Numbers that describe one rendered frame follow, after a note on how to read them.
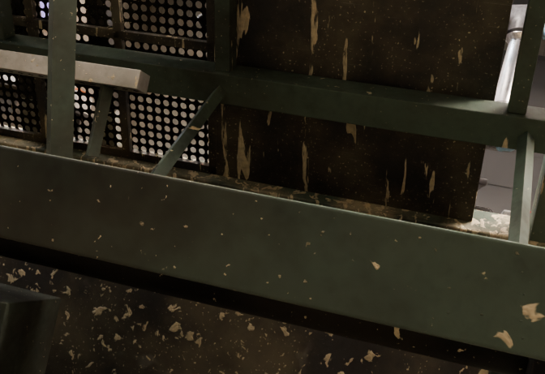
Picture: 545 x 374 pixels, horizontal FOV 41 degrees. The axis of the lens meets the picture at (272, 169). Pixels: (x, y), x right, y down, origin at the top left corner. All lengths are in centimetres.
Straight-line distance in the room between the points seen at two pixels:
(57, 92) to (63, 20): 14
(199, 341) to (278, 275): 123
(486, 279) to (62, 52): 99
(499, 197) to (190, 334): 800
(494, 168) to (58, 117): 850
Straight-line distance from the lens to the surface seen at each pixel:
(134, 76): 151
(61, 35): 141
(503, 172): 966
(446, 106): 168
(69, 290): 200
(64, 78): 143
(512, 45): 258
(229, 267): 66
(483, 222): 192
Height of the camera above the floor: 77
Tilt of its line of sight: 4 degrees up
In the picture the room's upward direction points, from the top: 11 degrees clockwise
